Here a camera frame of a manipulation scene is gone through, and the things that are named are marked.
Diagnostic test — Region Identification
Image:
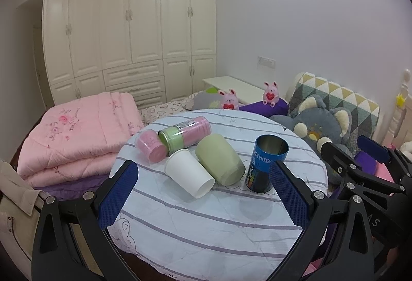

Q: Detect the small light green cup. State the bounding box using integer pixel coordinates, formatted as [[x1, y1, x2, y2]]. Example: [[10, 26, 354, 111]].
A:
[[157, 126, 185, 153]]

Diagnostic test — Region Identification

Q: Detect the pink plastic cup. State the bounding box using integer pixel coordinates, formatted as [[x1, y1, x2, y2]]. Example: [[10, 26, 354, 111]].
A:
[[134, 129, 168, 165]]

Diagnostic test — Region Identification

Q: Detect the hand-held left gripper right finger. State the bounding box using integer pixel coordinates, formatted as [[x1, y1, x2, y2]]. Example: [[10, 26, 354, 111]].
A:
[[268, 160, 374, 281]]

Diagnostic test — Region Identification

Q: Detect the pink floral quilt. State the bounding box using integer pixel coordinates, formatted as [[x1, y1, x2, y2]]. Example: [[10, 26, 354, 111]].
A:
[[17, 92, 145, 189]]

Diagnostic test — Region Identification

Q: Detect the cream wardrobe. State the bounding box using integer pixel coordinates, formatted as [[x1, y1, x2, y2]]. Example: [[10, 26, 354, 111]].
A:
[[42, 0, 218, 108]]

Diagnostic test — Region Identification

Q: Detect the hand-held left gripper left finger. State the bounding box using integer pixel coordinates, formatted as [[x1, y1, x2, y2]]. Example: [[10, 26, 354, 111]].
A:
[[30, 159, 140, 281]]

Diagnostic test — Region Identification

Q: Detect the beige garment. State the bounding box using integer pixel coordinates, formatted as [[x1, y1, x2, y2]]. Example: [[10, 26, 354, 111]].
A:
[[0, 159, 46, 269]]

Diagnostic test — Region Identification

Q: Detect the white bench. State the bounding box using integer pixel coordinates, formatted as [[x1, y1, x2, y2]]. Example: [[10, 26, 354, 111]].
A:
[[202, 76, 268, 104]]

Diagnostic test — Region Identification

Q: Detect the white bed post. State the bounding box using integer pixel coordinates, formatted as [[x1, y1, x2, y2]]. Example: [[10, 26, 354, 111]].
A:
[[384, 69, 412, 149]]

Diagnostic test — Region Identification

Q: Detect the large green cup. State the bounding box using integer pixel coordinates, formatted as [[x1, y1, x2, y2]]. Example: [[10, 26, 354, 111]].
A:
[[195, 134, 247, 186]]

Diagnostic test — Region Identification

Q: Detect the purple bed sheet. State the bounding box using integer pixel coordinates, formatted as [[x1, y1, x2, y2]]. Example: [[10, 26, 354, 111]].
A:
[[32, 172, 113, 198]]

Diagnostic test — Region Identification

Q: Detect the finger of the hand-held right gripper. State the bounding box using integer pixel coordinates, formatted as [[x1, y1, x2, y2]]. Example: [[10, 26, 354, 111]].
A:
[[357, 135, 412, 178], [316, 141, 406, 201]]

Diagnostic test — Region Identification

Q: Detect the blue metal can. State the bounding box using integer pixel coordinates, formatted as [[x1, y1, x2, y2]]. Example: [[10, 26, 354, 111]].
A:
[[245, 135, 289, 194]]

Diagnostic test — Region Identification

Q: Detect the purple cushion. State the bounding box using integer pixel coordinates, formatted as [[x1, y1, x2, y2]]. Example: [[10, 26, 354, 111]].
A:
[[239, 97, 289, 117]]

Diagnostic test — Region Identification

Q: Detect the triangle patterned pillow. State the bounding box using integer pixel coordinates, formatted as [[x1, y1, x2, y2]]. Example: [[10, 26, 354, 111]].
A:
[[288, 72, 380, 146]]

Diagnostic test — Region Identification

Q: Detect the grey cat plush toy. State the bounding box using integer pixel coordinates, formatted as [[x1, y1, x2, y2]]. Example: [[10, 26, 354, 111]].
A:
[[269, 95, 359, 185]]

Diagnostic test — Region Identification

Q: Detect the pink bunny plush toy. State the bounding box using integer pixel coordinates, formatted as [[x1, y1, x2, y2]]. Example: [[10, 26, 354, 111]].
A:
[[262, 81, 280, 107], [217, 89, 240, 110]]

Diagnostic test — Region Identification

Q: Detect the pink cloth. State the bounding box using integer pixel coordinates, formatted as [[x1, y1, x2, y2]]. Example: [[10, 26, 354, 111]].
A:
[[370, 162, 395, 182]]

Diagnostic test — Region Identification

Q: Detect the white paper cup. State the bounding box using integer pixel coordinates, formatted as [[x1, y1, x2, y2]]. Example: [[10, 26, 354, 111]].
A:
[[165, 148, 216, 199]]

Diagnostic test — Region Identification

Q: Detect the pink canister with label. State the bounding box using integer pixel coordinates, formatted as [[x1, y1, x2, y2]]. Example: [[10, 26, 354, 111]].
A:
[[174, 116, 212, 147]]

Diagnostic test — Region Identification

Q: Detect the heart print bed sheet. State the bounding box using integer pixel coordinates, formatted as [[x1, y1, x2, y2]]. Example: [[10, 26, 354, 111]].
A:
[[138, 92, 200, 125]]

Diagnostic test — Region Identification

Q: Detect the grey pillow with green patch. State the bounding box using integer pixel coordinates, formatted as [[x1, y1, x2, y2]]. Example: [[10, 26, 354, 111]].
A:
[[192, 88, 226, 111]]

